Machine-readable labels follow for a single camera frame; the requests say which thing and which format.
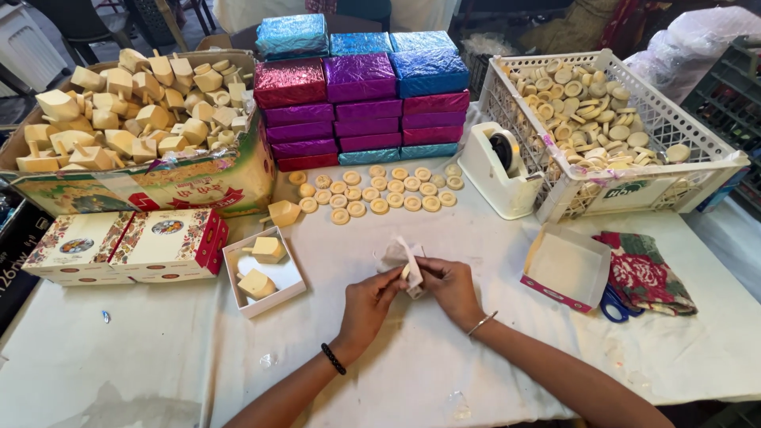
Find brown fabric heap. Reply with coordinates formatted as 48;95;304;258
520;0;620;55

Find white tablecloth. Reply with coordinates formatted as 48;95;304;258
0;101;761;428

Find dark chair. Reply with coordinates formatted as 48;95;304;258
29;0;135;66

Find blue box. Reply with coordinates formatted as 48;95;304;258
696;166;751;214

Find printed cardboard carton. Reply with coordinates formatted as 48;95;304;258
0;49;277;220

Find dark lettered board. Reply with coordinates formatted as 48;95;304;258
0;199;54;336

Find white plastic crate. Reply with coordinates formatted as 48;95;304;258
477;49;751;225

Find white tape dispenser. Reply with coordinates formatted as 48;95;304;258
457;122;546;221

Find person's left hand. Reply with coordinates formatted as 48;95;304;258
331;269;411;365

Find open white cardboard box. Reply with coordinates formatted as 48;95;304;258
222;226;308;319

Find floral printed gift box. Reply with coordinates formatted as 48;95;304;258
110;208;229;283
22;211;135;287

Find floral box lid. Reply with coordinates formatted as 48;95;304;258
520;224;612;314

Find clear plastic bag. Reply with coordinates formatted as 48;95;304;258
623;6;761;105

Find pile of wooden discs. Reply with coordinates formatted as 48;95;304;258
508;58;692;174

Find dark green plastic crate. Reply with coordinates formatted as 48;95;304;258
681;36;761;222

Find single wooden spinning top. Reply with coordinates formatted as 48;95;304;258
242;236;287;265
236;268;278;301
260;200;302;228

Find black bead bracelet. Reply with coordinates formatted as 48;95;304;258
321;343;347;376

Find rows of wooden rings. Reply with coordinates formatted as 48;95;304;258
288;163;465;226

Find person's right hand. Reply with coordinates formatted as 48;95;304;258
414;257;486;331

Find pile of wooden spinning tops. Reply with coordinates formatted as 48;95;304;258
16;49;256;173

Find black plastic crate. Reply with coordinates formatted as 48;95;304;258
461;32;519;101

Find blue handled scissors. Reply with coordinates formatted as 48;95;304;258
599;282;645;323

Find white slatted panel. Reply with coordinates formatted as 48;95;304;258
0;3;70;99

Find silver bangle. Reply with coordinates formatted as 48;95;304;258
466;310;499;337

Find red green floral cloth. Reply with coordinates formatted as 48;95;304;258
593;231;698;317

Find stack of foil wrapped boxes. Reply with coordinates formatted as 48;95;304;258
254;13;472;173

